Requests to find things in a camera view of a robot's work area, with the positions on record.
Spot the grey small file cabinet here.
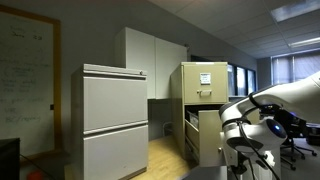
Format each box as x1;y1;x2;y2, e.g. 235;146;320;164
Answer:
71;64;148;180

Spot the beige two-drawer file cabinet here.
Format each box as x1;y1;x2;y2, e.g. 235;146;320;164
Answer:
170;62;229;165

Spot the beige drawer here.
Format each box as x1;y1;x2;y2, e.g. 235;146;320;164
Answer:
185;110;226;167
183;62;228;104

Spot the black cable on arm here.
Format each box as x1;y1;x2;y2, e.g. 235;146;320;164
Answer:
235;93;283;180

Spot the black office chair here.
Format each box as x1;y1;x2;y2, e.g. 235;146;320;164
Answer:
274;110;317;171

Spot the beige bottom drawer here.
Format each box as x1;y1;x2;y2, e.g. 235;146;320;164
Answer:
185;110;226;167

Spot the wood-framed whiteboard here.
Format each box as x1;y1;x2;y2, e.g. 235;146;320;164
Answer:
0;5;62;159

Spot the white wall cupboard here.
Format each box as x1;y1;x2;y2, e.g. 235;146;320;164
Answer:
115;27;187;99

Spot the beige top drawer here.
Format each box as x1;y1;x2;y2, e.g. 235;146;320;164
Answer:
183;62;228;104

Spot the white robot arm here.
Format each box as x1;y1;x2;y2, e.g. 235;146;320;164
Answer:
219;72;320;180

